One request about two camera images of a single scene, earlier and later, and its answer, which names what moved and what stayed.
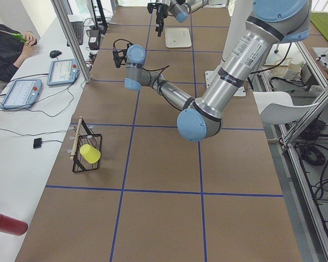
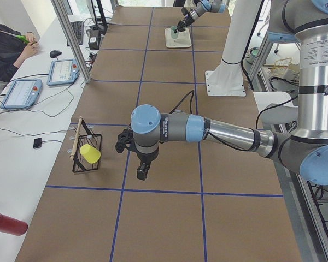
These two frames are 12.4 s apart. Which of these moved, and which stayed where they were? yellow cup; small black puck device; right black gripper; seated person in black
Moved: right black gripper
Stayed: yellow cup; small black puck device; seated person in black
